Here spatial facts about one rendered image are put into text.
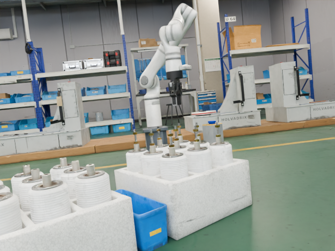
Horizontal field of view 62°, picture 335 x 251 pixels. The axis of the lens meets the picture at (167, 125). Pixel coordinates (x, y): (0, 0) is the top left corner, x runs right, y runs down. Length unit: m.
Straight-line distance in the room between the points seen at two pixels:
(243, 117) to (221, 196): 2.40
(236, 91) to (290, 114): 0.70
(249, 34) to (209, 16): 1.71
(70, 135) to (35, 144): 0.37
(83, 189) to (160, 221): 0.26
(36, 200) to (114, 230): 0.21
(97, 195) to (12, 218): 0.20
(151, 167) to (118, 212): 0.28
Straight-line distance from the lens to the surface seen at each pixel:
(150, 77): 1.64
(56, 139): 3.27
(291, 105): 3.73
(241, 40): 6.43
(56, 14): 10.27
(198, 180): 0.96
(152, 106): 1.65
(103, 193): 0.81
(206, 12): 7.92
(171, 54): 1.27
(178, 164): 0.93
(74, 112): 3.27
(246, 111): 3.46
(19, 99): 6.21
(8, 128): 6.31
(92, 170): 0.82
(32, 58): 6.17
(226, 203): 1.08
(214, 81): 7.60
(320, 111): 3.85
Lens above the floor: 0.42
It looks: 4 degrees down
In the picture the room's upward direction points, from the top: 6 degrees counter-clockwise
